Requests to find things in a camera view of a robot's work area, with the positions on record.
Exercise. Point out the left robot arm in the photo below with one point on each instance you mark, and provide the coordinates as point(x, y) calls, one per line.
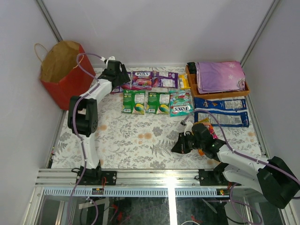
point(83, 119)

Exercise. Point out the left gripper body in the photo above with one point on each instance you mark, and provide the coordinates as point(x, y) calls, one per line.
point(122, 76)

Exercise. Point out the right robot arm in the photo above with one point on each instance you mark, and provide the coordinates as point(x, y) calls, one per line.
point(270, 177)

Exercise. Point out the aluminium rail frame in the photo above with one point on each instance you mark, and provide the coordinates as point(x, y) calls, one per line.
point(138, 197)

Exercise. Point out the purple folded cloth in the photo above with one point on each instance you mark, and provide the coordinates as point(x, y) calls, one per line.
point(214, 77)

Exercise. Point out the red paper bag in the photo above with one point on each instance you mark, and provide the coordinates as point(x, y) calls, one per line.
point(60, 74)

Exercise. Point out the blue chips bag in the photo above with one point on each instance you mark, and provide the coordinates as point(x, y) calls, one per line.
point(228, 113)

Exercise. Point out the green yellow snack bag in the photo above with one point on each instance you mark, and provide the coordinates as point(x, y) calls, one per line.
point(158, 103)

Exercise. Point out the purple snack packet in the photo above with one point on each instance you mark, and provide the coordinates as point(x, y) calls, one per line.
point(164, 79)
point(118, 87)

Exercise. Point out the colourful snack packet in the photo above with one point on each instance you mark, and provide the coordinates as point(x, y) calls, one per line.
point(141, 80)

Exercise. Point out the floral table mat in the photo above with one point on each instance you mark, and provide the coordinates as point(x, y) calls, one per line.
point(130, 141)

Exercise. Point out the yellow snack packet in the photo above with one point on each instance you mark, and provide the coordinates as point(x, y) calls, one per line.
point(183, 82)

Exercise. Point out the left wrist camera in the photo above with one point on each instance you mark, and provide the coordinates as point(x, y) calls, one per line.
point(106, 60)

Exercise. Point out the orange Fox's candy bag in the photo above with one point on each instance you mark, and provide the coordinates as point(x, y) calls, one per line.
point(207, 124)

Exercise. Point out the black items in tray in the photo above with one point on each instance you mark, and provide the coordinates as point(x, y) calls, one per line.
point(191, 68)

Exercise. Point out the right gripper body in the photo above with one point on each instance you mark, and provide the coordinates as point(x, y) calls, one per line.
point(191, 143)

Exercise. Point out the green white snack packet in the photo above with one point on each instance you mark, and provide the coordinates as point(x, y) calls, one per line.
point(180, 103)

